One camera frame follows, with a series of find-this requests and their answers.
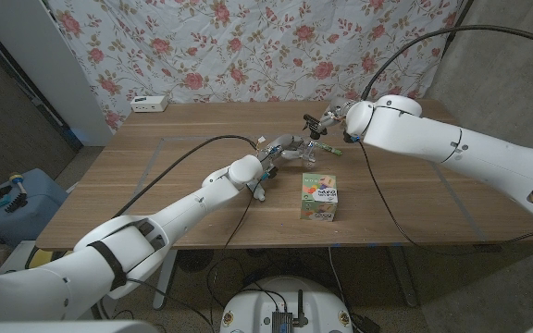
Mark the grey table leg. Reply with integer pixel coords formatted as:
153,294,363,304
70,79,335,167
388,244,419,309

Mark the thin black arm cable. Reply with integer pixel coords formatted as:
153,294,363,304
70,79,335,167
357,140,533,255
205,187,257,297

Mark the white power strip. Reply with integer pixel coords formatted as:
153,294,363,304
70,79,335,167
130,94,169,114

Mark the clear plastic bottle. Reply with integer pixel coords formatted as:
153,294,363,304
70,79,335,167
299,140,319,168

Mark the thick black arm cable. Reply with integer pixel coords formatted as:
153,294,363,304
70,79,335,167
110,133,262,219
359,23,533,102

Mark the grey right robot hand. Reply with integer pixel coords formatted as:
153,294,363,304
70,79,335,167
316,95,356,131

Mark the white table leg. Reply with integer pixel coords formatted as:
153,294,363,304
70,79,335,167
152,249,180,311

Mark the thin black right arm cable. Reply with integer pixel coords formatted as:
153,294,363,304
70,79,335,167
357,140,533,255

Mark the black brush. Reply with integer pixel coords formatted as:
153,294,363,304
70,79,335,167
5,191,30,214

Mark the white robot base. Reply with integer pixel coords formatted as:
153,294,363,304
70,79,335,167
218,275,354,333

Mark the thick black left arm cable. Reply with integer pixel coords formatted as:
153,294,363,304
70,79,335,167
110,133,262,219

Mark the colourful small cardboard box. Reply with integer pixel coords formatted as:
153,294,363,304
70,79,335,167
300,172,339,223

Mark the green whiteboard marker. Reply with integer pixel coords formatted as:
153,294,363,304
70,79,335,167
319,142,343,157

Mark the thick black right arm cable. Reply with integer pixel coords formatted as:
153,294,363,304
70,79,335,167
359,23,533,102

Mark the yellow and black floor object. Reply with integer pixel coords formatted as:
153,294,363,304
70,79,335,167
24,248,76,271

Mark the blue plastic container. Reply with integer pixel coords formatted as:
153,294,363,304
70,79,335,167
0,167,69,247

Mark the floral cloth backdrop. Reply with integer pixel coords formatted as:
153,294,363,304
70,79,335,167
46,0,465,133

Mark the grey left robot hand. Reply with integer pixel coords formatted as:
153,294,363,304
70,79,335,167
254,133,319,168

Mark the black trigger spray cap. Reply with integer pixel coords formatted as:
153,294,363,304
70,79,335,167
303,113,329,141

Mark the white board panel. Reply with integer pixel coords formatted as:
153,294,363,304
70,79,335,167
0,0,114,148

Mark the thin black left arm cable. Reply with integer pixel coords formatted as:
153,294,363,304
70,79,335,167
205,187,257,297

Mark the black round disc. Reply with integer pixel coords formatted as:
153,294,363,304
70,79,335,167
176,249,216,273

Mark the yellow and blue knob tool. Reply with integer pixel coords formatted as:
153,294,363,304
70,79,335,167
7,172,28,195

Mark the black stand pole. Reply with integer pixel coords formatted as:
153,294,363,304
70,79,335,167
440,0,476,57

